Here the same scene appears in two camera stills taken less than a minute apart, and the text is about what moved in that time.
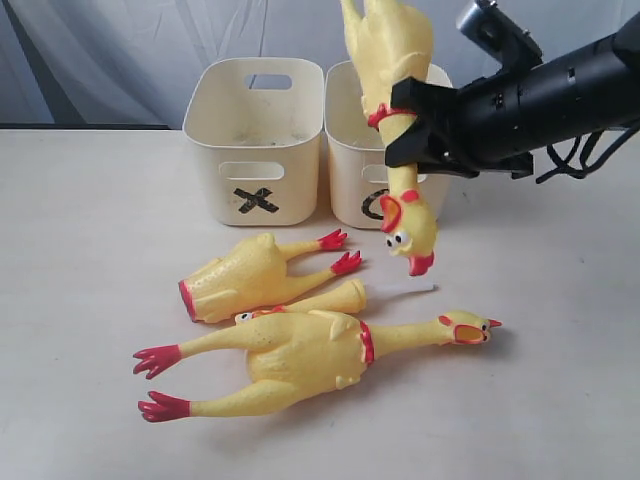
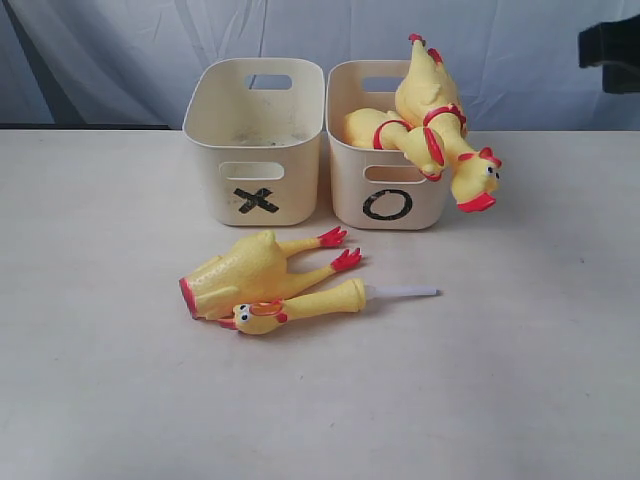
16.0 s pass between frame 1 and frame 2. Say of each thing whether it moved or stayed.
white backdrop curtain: stayed
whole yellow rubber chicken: moved
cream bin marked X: stayed
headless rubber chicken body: stayed
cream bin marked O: stayed
